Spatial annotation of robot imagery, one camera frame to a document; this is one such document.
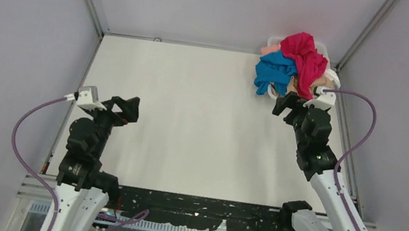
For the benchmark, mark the white plastic basket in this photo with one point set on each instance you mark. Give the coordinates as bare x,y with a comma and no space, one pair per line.
321,49

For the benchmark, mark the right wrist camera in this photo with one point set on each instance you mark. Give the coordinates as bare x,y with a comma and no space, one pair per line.
323,99

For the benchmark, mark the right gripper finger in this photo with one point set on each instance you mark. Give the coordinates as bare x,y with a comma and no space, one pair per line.
281,104
293,98

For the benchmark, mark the aluminium frame rail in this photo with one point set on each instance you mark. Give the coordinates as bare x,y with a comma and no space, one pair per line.
33,182

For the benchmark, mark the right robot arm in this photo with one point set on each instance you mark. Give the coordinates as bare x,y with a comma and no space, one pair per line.
316,159

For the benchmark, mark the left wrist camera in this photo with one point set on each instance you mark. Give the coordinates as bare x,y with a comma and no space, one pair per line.
88,99

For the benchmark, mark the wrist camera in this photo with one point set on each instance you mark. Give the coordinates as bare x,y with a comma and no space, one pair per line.
88,99
323,99

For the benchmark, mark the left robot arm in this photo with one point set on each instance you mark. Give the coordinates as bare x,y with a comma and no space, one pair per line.
82,188

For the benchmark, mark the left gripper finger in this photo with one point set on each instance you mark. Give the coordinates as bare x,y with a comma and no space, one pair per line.
120,103
130,109

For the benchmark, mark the salmon pink t shirt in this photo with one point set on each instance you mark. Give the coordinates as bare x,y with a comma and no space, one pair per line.
269,49

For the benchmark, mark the white t shirt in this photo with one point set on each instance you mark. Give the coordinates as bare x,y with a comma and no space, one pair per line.
333,76

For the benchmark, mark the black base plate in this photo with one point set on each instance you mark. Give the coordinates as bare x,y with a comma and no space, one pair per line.
197,222

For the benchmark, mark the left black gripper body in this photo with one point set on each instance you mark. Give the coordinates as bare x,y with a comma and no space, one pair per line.
108,119

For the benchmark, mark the beige t shirt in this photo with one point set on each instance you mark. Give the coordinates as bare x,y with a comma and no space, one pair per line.
324,82

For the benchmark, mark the magenta t shirt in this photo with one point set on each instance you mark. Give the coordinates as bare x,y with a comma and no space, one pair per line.
310,64

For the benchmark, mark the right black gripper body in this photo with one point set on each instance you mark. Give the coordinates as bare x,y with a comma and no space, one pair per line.
296,116

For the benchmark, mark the blue t shirt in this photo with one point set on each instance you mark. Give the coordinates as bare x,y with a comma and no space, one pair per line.
274,69

